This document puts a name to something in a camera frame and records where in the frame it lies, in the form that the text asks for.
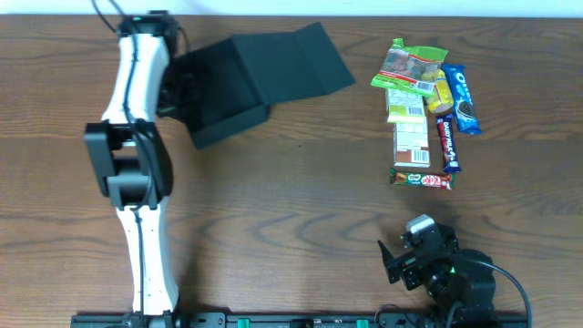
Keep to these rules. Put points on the green snack mix bag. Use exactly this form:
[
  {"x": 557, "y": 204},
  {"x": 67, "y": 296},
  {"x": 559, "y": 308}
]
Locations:
[{"x": 411, "y": 69}]

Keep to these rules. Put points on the green red KitKat bar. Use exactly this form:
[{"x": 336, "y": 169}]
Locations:
[{"x": 426, "y": 180}]

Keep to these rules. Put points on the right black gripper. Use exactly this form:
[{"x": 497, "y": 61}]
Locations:
[{"x": 398, "y": 266}]

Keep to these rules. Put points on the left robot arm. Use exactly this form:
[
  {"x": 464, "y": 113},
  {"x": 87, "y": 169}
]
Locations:
[{"x": 133, "y": 167}]

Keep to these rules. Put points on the purple Dairy Milk bar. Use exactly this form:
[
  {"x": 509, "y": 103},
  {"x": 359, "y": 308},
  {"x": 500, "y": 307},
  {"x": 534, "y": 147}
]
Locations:
[{"x": 444, "y": 124}]

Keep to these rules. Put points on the brown and white carton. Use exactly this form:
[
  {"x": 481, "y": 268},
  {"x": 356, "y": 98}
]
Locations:
[{"x": 411, "y": 145}]

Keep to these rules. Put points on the black gift box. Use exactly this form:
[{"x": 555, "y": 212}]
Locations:
[{"x": 241, "y": 77}]

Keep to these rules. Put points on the yellow plastic jar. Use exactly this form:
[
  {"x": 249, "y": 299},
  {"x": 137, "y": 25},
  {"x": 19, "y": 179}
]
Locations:
[{"x": 441, "y": 100}]

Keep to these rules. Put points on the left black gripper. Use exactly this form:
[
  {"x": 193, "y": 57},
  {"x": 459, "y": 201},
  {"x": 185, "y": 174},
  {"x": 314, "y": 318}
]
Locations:
[{"x": 180, "y": 92}]

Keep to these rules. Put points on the light green carton box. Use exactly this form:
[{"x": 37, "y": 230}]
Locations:
[{"x": 404, "y": 107}]

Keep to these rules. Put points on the blue Oreo cookie pack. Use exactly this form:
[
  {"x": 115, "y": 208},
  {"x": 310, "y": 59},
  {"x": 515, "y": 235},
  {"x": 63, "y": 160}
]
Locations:
[{"x": 464, "y": 110}]

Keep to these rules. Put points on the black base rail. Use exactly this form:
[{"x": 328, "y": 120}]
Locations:
[{"x": 222, "y": 320}]

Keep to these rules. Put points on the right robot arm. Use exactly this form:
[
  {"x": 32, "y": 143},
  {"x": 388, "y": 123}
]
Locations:
[{"x": 460, "y": 282}]

